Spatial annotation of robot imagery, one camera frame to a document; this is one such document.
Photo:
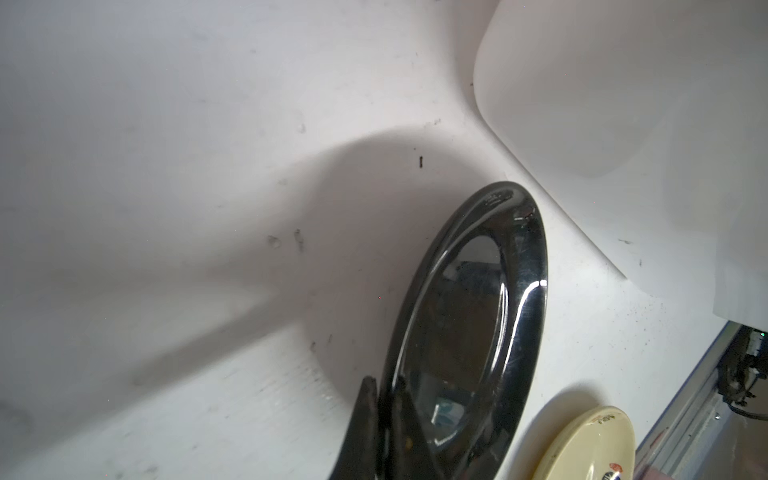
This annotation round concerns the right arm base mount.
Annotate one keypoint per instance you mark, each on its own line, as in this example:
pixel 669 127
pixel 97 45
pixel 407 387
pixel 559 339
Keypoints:
pixel 740 368

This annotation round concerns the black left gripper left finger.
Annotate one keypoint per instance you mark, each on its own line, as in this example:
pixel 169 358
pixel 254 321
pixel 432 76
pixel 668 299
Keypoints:
pixel 358 456

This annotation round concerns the black plate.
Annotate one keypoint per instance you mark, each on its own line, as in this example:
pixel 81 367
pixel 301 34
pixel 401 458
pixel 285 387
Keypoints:
pixel 467 337

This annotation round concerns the yellow plate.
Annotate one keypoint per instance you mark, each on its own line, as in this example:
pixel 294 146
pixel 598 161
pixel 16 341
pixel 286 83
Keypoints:
pixel 597 445

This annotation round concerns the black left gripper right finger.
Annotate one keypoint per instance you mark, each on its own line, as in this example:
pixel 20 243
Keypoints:
pixel 408 454

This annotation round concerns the white plastic bin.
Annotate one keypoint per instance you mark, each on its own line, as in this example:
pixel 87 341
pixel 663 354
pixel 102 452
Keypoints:
pixel 646 121

